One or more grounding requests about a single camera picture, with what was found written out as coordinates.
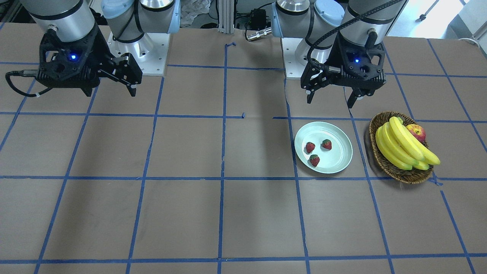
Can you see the silver cable connector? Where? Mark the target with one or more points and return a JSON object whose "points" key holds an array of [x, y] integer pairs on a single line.
{"points": [[258, 34]]}

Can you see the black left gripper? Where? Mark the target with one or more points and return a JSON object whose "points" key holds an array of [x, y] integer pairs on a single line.
{"points": [[332, 56]]}

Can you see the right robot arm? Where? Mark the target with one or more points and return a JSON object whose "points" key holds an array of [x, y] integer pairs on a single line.
{"points": [[128, 20]]}

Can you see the red apple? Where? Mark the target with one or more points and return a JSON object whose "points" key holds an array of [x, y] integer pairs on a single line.
{"points": [[417, 131]]}

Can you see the aluminium frame post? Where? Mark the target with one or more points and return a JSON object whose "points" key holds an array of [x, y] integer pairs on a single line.
{"points": [[226, 14]]}

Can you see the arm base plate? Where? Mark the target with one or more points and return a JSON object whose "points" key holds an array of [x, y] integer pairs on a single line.
{"points": [[294, 52], [150, 52]]}

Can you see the red strawberry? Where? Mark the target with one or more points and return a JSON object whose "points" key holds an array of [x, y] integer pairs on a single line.
{"points": [[326, 144], [309, 147]]}

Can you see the woven wicker basket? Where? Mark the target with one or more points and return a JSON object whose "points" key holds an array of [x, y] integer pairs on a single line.
{"points": [[405, 176]]}

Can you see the black power adapter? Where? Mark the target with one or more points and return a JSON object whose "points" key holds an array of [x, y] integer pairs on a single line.
{"points": [[258, 19]]}

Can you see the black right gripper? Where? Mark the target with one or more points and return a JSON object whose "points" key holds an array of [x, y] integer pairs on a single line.
{"points": [[99, 48]]}

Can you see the strawberry with green top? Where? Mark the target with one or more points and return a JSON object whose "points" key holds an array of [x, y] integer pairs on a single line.
{"points": [[314, 160]]}

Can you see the light green plate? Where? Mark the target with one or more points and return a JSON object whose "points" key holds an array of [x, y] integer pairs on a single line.
{"points": [[331, 161]]}

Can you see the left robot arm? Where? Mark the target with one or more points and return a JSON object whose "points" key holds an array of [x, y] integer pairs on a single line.
{"points": [[318, 22]]}

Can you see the yellow banana bunch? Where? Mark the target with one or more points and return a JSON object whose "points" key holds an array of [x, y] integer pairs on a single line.
{"points": [[401, 148]]}

